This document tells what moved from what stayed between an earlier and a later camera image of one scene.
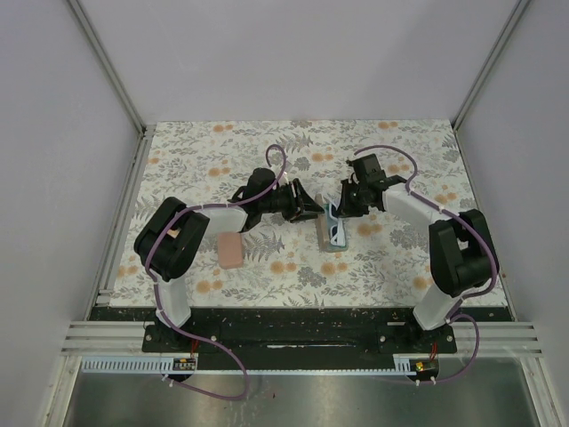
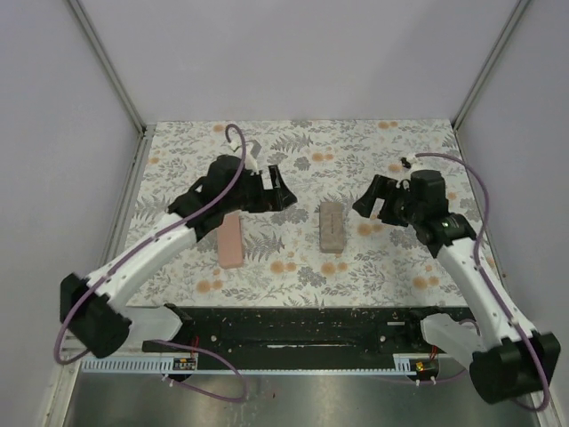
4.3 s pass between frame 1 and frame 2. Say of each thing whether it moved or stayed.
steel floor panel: stayed
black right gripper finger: moved
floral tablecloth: stayed
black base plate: stayed
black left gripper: moved
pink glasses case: stayed
